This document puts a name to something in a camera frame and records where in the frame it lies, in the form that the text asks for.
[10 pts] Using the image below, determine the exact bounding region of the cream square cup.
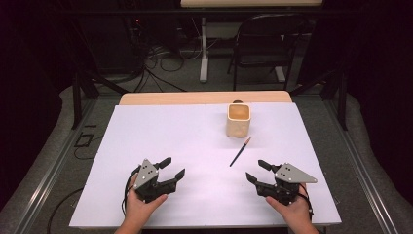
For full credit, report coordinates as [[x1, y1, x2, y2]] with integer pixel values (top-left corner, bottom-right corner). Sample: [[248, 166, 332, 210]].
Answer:
[[225, 102, 252, 138]]

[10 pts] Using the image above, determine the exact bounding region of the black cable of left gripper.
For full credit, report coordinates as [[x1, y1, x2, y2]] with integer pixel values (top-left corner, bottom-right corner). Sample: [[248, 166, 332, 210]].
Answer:
[[121, 165, 142, 217]]

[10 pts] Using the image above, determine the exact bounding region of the white desk leg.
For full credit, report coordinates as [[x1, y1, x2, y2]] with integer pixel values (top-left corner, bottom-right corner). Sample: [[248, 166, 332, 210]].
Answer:
[[199, 17, 209, 83], [273, 65, 287, 84]]

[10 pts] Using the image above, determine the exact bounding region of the aluminium floor rail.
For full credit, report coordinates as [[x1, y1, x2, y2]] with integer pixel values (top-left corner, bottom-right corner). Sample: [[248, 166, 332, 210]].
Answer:
[[9, 97, 98, 234], [324, 97, 401, 234]]

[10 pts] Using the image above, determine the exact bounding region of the black floor cable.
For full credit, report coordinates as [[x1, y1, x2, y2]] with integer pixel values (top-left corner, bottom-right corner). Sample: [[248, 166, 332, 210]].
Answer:
[[46, 187, 85, 234]]

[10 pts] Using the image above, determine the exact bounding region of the black chair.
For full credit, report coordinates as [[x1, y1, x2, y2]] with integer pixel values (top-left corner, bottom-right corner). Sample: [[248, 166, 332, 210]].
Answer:
[[227, 13, 311, 93]]

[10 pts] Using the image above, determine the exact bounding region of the person's left hand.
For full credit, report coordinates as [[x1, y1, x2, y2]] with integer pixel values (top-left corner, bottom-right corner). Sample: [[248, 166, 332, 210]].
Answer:
[[124, 182, 169, 229]]

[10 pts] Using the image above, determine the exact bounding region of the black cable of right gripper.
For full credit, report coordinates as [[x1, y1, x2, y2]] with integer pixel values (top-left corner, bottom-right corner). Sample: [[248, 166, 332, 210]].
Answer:
[[298, 191, 315, 222]]

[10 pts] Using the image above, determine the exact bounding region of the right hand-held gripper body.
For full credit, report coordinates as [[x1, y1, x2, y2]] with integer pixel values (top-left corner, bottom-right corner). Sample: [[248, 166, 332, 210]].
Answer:
[[255, 163, 319, 207]]

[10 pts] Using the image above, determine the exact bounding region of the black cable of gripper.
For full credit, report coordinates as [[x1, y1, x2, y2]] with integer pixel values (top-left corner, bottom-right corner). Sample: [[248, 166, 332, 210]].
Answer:
[[298, 191, 315, 222], [121, 165, 142, 217]]

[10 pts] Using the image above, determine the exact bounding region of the tangle of floor cables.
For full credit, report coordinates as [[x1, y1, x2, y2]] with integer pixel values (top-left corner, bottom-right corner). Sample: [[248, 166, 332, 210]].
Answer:
[[131, 40, 208, 94]]

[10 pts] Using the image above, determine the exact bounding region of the black metal stand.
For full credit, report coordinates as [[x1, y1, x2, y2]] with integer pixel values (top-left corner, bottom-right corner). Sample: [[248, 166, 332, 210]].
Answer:
[[70, 62, 130, 131], [289, 66, 349, 132]]

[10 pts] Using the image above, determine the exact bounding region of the dark computer tower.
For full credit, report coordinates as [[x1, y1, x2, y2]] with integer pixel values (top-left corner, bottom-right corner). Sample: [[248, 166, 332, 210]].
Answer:
[[77, 14, 145, 74]]

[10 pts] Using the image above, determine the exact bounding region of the white paper sheet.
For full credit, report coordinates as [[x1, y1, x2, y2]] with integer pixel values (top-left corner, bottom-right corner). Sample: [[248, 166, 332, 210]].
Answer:
[[68, 102, 343, 229]]

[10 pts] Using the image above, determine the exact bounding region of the person's right hand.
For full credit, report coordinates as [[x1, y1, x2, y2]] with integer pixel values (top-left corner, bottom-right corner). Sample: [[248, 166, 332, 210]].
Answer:
[[265, 182, 314, 229]]

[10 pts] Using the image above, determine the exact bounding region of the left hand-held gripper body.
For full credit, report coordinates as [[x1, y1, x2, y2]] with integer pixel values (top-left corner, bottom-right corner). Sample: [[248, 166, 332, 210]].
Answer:
[[132, 158, 170, 205]]

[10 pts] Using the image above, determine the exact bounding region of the light desk top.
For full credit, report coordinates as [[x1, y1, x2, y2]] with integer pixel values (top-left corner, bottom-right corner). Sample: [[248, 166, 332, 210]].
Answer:
[[179, 0, 324, 9]]

